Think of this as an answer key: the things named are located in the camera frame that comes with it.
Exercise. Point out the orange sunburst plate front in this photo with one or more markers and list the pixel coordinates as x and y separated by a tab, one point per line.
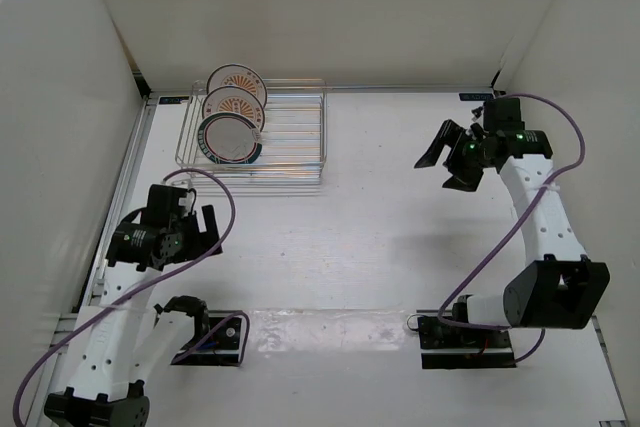
235	100

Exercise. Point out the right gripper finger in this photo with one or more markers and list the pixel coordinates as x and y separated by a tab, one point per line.
464	179
447	136

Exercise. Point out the orange sunburst plate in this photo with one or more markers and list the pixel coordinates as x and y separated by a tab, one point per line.
235	100
241	76

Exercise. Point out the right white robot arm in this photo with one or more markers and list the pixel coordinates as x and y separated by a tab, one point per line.
560	286

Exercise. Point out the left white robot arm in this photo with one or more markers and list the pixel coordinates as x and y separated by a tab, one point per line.
109	386

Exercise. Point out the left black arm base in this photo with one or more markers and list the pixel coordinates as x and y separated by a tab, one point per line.
225	343

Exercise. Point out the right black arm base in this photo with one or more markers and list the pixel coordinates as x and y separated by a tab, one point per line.
443	347

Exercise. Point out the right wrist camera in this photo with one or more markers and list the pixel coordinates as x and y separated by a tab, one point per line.
499	115

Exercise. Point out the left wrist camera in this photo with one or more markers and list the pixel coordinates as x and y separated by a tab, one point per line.
166	204

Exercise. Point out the wire dish rack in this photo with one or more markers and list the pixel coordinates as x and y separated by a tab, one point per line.
293	139

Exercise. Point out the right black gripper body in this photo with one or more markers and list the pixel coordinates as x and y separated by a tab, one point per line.
469	155

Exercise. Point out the green rimmed white plate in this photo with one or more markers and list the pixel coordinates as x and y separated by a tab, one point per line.
229	138

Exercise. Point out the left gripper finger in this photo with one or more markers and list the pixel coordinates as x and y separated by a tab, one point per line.
209	218
210	242

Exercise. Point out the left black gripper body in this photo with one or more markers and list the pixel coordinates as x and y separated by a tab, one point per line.
187	243

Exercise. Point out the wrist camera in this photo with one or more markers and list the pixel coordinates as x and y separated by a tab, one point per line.
166	204
499	115

